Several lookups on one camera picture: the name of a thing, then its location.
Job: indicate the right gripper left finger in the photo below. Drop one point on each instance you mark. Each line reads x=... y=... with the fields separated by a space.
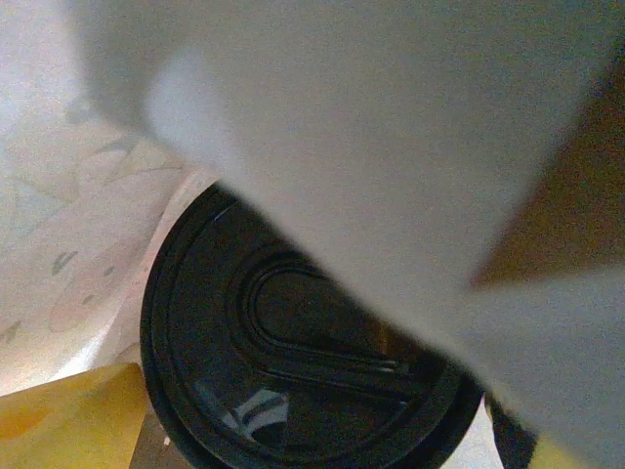
x=63 y=425

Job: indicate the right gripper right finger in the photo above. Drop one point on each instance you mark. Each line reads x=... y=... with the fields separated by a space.
x=522 y=444

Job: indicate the white paper gift bag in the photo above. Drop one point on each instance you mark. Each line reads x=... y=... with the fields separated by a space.
x=342 y=122

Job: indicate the single black cup lid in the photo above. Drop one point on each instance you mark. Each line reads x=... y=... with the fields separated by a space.
x=220 y=317

